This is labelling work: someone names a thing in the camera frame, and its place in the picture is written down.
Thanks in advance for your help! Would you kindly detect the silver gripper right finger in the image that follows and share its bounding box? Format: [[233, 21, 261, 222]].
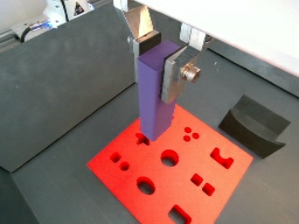
[[162, 24, 215, 104]]

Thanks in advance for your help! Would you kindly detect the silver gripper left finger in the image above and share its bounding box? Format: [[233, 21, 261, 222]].
[[113, 0, 162, 79]]

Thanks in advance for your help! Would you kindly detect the purple rectangular block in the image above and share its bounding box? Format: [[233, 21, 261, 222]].
[[138, 41, 179, 141]]

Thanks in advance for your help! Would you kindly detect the grey side panel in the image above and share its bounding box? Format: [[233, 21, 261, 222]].
[[0, 3, 135, 172]]

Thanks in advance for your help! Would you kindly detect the black curved stand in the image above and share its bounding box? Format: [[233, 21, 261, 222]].
[[219, 94, 291, 158]]

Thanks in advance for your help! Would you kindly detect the red shape-sorter block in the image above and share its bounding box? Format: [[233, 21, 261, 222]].
[[89, 107, 253, 224]]

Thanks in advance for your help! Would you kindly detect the white device with cable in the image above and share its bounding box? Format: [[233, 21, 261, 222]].
[[13, 0, 94, 43]]

